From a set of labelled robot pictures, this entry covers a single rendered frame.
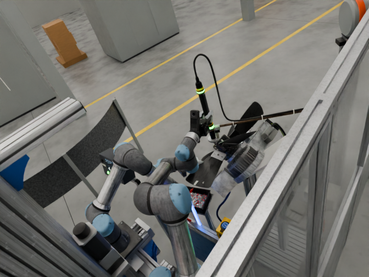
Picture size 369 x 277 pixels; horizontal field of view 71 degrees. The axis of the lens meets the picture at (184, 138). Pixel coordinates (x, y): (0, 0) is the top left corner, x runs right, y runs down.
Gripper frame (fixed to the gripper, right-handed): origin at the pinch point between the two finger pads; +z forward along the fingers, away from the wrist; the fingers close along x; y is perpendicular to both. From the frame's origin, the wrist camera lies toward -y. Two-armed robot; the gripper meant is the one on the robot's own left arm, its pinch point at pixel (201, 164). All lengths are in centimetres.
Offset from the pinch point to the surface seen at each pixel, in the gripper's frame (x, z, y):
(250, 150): -0.4, 31.8, 4.2
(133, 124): 92, -146, 253
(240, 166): 4.7, 23.8, -3.0
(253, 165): 3.5, 31.8, -5.9
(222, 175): 12.5, 10.9, 0.2
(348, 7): -75, 80, -8
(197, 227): 34.6, -10.9, -22.3
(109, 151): -8, -70, 23
